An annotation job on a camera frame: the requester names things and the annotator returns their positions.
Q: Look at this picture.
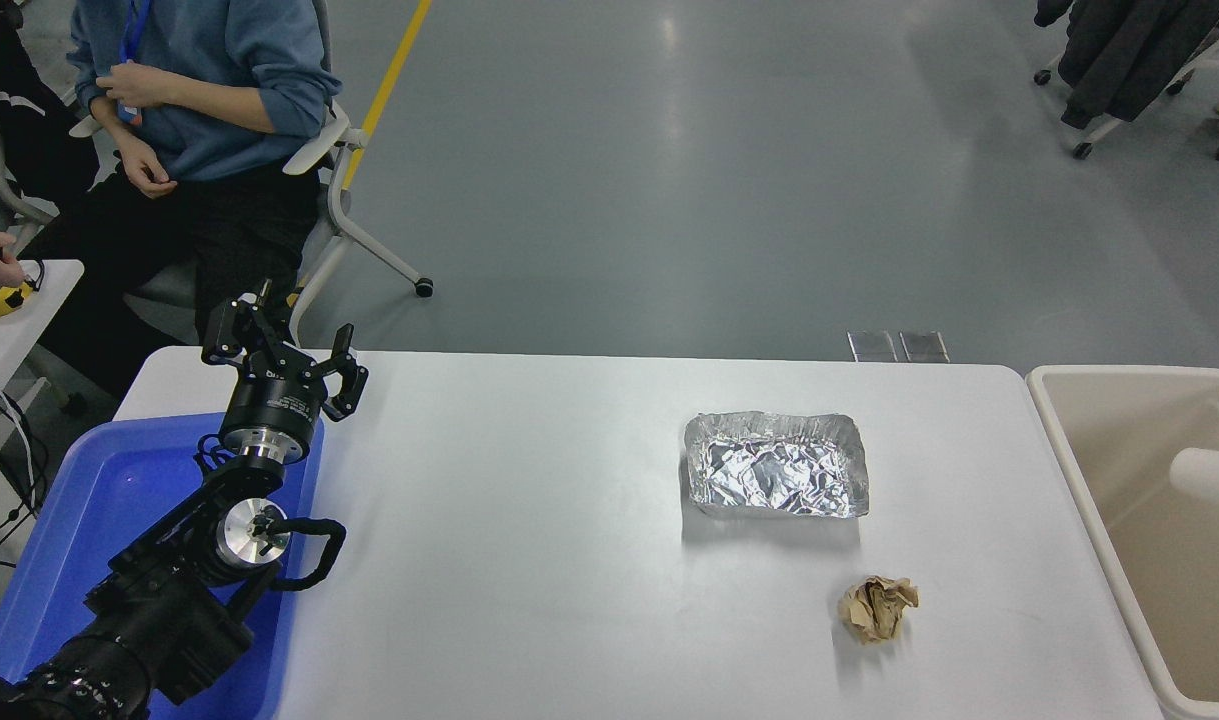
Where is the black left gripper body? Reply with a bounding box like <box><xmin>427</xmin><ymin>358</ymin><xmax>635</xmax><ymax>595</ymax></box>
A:
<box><xmin>221</xmin><ymin>368</ymin><xmax>328</xmax><ymax>441</ymax></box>

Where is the blue lanyard with badge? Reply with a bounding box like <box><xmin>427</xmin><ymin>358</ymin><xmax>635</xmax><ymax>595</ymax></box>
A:
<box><xmin>117</xmin><ymin>0</ymin><xmax>152</xmax><ymax>127</ymax></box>

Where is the white paper cup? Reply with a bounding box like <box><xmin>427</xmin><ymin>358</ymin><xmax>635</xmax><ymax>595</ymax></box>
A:
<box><xmin>1169</xmin><ymin>447</ymin><xmax>1219</xmax><ymax>516</ymax></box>

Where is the crumpled tan paper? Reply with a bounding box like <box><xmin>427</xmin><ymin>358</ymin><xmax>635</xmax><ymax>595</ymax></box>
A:
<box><xmin>837</xmin><ymin>574</ymin><xmax>920</xmax><ymax>646</ymax></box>

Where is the person's right hand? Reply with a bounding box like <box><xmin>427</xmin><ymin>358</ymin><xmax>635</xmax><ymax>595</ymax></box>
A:
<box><xmin>116</xmin><ymin>134</ymin><xmax>181</xmax><ymax>199</ymax></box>

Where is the person's left hand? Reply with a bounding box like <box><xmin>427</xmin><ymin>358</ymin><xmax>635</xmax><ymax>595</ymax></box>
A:
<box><xmin>97</xmin><ymin>62</ymin><xmax>171</xmax><ymax>110</ymax></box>

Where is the grey white rolling chair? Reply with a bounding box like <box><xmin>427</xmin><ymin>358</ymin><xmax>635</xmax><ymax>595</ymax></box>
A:
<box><xmin>69</xmin><ymin>0</ymin><xmax>435</xmax><ymax>346</ymax></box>

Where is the blue plastic tray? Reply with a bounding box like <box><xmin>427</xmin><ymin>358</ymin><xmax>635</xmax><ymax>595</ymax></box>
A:
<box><xmin>0</xmin><ymin>412</ymin><xmax>327</xmax><ymax>720</ymax></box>

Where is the white side table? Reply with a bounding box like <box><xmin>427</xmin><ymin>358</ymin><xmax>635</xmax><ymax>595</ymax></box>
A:
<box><xmin>0</xmin><ymin>258</ymin><xmax>86</xmax><ymax>411</ymax></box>

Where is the black jacket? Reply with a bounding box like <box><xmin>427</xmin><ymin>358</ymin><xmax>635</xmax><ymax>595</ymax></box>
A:
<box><xmin>0</xmin><ymin>0</ymin><xmax>100</xmax><ymax>213</ymax></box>

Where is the crinkled foil tray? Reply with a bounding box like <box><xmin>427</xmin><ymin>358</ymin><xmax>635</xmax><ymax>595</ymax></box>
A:
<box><xmin>683</xmin><ymin>410</ymin><xmax>871</xmax><ymax>520</ymax></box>

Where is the large pale bin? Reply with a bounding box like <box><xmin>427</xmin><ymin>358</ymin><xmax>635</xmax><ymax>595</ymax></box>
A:
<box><xmin>1026</xmin><ymin>365</ymin><xmax>1219</xmax><ymax>720</ymax></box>

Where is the dark grey coat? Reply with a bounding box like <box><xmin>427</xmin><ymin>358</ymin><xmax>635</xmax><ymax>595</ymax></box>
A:
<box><xmin>1034</xmin><ymin>0</ymin><xmax>1219</xmax><ymax>129</ymax></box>

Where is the black cable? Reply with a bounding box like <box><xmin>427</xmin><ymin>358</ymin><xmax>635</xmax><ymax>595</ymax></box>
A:
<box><xmin>0</xmin><ymin>372</ymin><xmax>50</xmax><ymax>541</ymax></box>

